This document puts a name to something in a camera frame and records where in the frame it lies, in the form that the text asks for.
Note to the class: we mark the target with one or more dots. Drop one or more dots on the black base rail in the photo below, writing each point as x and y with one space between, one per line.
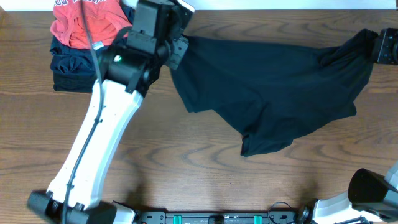
273 217

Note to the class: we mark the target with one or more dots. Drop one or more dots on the black folded t-shirt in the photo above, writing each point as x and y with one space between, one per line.
73 83

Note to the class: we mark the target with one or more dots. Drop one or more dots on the black t-shirt white logo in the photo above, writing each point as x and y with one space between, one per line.
274 93

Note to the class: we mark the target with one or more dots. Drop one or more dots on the red folded t-shirt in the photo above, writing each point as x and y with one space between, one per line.
105 18

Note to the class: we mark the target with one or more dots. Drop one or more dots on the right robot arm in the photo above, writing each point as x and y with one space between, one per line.
370 197

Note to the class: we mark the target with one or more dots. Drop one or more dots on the navy folded t-shirt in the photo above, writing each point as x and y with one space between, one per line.
67 60

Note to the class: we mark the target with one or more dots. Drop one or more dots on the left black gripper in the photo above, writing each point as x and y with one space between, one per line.
178 51

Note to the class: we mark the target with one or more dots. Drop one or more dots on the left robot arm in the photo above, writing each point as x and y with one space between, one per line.
125 71

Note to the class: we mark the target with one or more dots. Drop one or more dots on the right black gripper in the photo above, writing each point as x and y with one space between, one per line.
385 45

